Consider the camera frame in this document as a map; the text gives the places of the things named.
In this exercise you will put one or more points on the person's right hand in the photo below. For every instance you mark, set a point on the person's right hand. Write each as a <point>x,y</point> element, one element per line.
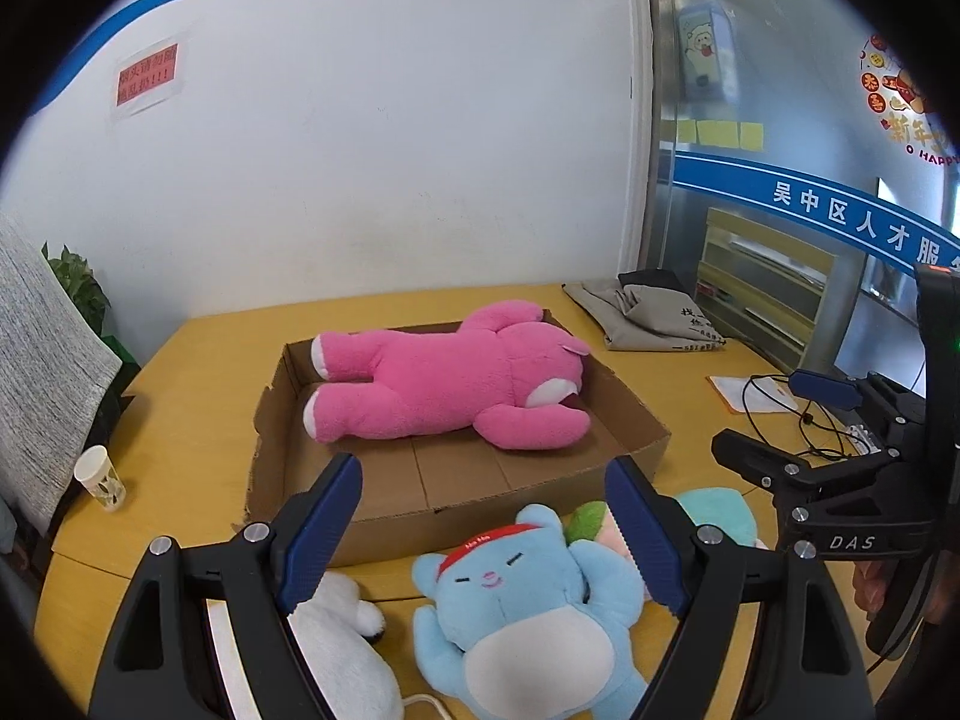
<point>868,589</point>

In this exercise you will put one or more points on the blue plush toy red headband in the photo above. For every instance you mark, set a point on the blue plush toy red headband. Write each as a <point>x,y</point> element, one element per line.
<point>525,615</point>

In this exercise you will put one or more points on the red wall notice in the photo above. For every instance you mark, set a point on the red wall notice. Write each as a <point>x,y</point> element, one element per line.
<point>146,79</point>

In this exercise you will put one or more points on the cartoon animal poster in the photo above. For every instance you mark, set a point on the cartoon animal poster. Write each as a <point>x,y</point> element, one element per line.
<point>705,37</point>

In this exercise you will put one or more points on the blue window banner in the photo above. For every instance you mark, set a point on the blue window banner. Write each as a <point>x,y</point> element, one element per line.
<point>787,199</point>

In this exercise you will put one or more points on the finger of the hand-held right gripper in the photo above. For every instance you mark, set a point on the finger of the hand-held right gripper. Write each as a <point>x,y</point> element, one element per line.
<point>757,457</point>
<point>823,388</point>

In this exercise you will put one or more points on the grey cloth bag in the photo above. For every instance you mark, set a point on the grey cloth bag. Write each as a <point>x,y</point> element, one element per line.
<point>637,319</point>

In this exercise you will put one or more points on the white paper sheet orange print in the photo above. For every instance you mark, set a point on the white paper sheet orange print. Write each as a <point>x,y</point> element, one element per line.
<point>731,390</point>

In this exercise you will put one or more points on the red festive window sticker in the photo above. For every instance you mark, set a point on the red festive window sticker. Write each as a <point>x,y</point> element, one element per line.
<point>904,97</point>

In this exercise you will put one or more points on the teal plush toy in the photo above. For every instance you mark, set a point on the teal plush toy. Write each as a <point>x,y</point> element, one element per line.
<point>720,514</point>

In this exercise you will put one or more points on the green potted plant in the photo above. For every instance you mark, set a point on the green potted plant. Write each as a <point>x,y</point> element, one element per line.
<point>75,281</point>

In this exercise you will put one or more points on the white paper cup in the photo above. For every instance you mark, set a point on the white paper cup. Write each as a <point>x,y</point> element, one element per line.
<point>99,476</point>

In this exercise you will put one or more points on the yellow sticky note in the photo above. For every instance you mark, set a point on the yellow sticky note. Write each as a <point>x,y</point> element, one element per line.
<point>718,133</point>
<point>686,131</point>
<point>751,136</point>

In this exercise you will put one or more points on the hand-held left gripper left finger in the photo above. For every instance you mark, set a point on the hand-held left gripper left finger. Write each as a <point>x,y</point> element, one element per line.
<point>322,536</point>

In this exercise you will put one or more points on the grey speckled cloth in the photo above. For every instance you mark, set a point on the grey speckled cloth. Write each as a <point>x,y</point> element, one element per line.
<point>45,367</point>

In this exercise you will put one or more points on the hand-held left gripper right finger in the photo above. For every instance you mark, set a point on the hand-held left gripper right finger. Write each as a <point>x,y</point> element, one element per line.
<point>643,540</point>

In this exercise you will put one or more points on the green and pink plush toy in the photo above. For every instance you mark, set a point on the green and pink plush toy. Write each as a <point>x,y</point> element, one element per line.
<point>591,521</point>

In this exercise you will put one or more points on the brown cardboard box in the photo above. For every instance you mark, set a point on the brown cardboard box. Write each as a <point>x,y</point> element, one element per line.
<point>465,474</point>

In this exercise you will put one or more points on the pink plush bear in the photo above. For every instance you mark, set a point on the pink plush bear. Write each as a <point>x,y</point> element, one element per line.
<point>450,375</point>

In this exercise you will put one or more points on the white plush toy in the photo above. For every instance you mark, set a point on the white plush toy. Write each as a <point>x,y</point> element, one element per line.
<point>337,664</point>

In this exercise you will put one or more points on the yellow brochure rack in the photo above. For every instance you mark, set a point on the yellow brochure rack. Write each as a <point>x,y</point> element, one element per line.
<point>765,292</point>

